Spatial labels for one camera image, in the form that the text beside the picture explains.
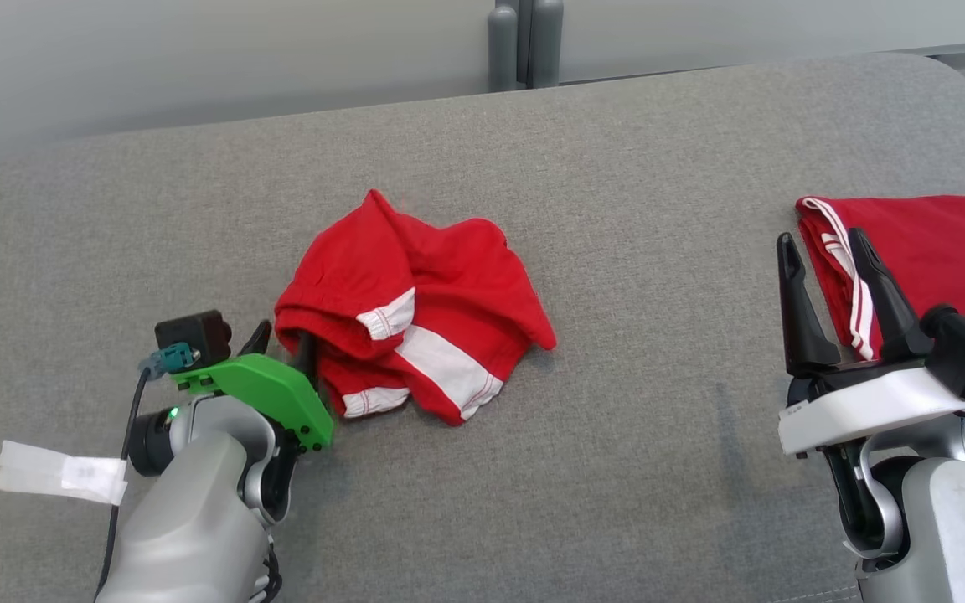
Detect red white jersey shirt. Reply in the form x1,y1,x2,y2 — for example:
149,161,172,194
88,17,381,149
796,193,965,361

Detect red shorts white trim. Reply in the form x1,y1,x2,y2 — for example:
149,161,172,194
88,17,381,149
274,189,557,426

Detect left camera cable teal plug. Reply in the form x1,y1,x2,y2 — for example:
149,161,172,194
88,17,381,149
95,342,200,603

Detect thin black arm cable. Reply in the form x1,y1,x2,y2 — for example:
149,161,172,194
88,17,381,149
256,536,284,603

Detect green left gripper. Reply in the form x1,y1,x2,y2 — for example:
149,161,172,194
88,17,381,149
171,319,335,451

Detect white tape label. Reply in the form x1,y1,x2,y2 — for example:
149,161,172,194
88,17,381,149
0,440,128,505

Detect grey double partition post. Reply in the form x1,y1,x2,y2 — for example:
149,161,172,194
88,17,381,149
487,0,565,93

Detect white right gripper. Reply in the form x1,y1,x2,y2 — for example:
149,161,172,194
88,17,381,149
777,227,965,457

